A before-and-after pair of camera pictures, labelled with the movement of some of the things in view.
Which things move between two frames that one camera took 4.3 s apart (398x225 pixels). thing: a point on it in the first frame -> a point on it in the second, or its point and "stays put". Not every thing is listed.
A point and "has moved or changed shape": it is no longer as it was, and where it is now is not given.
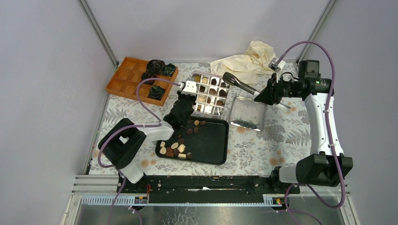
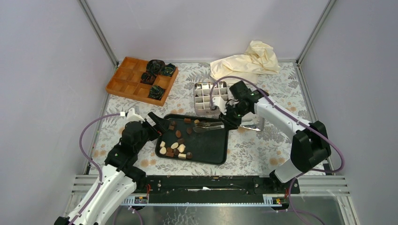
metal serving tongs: [233, 79] -> [201, 127]
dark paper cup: [146, 75] stays put
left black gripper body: [189, 101] -> [149, 134]
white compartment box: [211, 93] has moved or changed shape
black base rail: [205, 189] stays put
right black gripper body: [285, 89] -> [233, 116]
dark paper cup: [156, 92] stays put
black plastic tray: [200, 139] stays put
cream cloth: [253, 65] stays put
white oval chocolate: [174, 145] stays put
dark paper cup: [155, 66] stays put
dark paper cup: [167, 70] stays put
